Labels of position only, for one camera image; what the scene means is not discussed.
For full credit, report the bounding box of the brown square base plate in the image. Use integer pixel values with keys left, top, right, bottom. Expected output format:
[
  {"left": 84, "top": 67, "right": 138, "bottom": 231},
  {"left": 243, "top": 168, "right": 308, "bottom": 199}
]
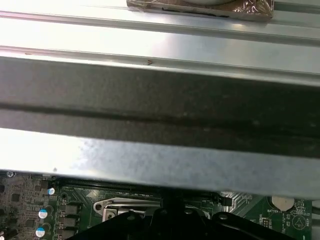
[{"left": 126, "top": 0, "right": 275, "bottom": 24}]

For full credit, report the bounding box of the silver coin battery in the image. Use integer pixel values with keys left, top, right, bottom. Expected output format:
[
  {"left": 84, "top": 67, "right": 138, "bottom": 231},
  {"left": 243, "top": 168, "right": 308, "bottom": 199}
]
[{"left": 271, "top": 195, "right": 294, "bottom": 211}]

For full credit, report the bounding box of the grey power choke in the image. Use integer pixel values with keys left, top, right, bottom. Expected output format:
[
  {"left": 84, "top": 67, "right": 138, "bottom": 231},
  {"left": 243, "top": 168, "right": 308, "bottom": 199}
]
[
  {"left": 58, "top": 202, "right": 82, "bottom": 216},
  {"left": 58, "top": 229, "right": 78, "bottom": 240},
  {"left": 58, "top": 216, "right": 81, "bottom": 230}
]

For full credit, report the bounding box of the wire locking lever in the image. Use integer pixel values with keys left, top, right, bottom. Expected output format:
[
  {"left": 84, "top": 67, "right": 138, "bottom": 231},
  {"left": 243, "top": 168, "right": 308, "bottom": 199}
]
[{"left": 102, "top": 197, "right": 162, "bottom": 208}]

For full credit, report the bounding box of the black RAM slot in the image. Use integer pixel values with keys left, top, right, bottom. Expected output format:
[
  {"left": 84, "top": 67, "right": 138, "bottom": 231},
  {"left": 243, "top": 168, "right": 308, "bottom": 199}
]
[{"left": 59, "top": 183, "right": 163, "bottom": 195}]

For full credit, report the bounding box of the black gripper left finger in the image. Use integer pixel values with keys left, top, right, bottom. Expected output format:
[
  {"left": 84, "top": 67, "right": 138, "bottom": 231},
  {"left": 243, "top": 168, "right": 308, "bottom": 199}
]
[{"left": 65, "top": 192, "right": 176, "bottom": 240}]

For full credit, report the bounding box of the green motherboard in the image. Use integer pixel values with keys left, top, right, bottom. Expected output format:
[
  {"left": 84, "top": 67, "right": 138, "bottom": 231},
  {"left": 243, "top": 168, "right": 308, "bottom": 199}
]
[{"left": 0, "top": 169, "right": 320, "bottom": 240}]

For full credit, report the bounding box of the black PC case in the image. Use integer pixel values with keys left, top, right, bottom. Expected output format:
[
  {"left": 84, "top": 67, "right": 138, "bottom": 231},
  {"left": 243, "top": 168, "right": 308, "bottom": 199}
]
[{"left": 0, "top": 56, "right": 320, "bottom": 198}]

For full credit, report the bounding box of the CPU socket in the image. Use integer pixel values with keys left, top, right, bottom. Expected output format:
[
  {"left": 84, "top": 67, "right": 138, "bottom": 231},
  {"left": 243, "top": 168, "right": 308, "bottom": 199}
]
[{"left": 92, "top": 196, "right": 213, "bottom": 222}]

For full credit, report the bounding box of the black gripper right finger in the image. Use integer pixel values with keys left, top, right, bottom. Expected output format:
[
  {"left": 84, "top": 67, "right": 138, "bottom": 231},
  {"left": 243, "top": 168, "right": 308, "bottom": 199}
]
[{"left": 174, "top": 192, "right": 296, "bottom": 240}]

